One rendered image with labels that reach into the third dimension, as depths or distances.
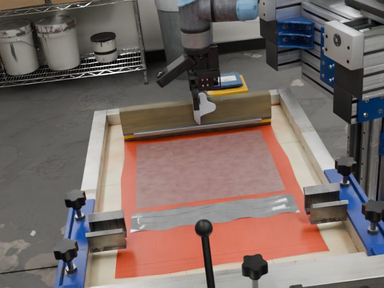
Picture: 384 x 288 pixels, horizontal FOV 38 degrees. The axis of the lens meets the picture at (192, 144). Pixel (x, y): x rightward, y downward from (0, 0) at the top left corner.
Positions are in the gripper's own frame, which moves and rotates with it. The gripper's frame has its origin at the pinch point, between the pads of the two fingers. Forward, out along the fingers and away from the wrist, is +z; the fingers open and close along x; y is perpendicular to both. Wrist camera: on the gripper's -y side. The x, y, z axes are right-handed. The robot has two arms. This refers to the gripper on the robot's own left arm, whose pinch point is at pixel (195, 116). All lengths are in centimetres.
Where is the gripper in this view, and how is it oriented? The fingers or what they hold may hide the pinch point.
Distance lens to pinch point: 150.7
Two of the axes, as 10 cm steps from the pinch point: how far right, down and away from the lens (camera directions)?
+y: 9.9, -1.2, 0.2
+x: -0.8, -4.8, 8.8
